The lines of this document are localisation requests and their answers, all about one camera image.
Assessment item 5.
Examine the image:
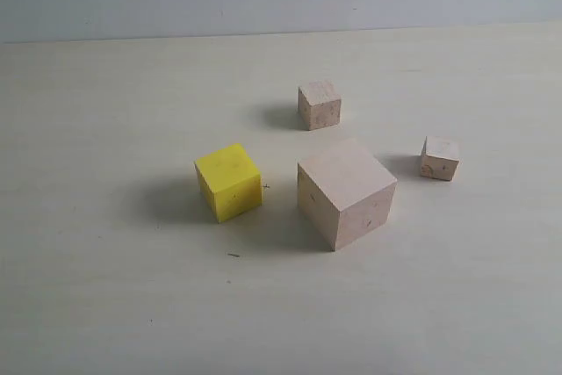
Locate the yellow cube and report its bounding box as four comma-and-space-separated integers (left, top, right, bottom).
194, 143, 263, 223

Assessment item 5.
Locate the large wooden cube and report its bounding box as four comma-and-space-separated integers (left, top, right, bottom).
297, 139, 398, 251

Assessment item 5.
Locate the medium wooden cube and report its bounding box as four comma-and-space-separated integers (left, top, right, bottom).
298, 80, 342, 131

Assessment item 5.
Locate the small wooden cube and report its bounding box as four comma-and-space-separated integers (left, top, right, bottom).
420, 136, 460, 182

